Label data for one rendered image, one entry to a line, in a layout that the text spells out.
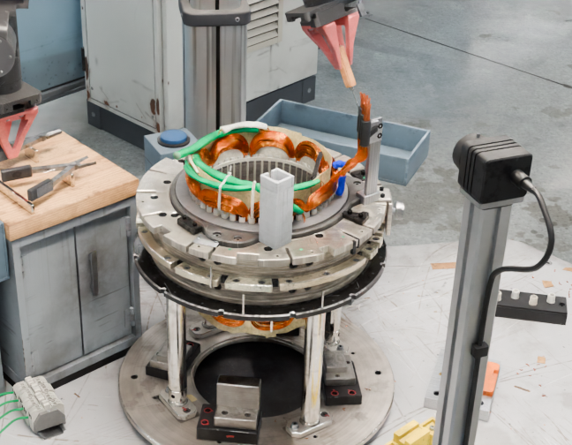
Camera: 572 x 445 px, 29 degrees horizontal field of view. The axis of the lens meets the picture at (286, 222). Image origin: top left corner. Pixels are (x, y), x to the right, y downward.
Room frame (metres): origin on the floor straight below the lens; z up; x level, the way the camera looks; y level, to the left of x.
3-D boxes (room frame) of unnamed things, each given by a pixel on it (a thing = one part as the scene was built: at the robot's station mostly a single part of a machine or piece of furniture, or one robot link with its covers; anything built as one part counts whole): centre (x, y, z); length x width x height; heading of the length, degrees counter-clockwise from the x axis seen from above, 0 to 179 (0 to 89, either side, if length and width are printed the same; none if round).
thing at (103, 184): (1.32, 0.34, 1.05); 0.20 x 0.19 x 0.02; 133
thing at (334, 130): (1.51, -0.08, 0.92); 0.25 x 0.11 x 0.28; 68
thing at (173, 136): (1.51, 0.17, 1.04); 0.04 x 0.04 x 0.01
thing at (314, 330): (1.14, -0.04, 0.91); 0.02 x 0.02 x 0.21
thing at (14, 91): (1.34, 0.38, 1.20); 0.10 x 0.07 x 0.07; 45
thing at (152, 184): (1.24, 0.03, 1.09); 0.32 x 0.32 x 0.01
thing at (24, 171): (1.28, 0.36, 1.09); 0.04 x 0.01 x 0.02; 119
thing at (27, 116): (1.34, 0.38, 1.13); 0.07 x 0.07 x 0.09; 45
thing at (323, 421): (1.14, -0.04, 0.81); 0.07 x 0.03 x 0.01; 125
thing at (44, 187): (1.24, 0.32, 1.09); 0.04 x 0.01 x 0.02; 149
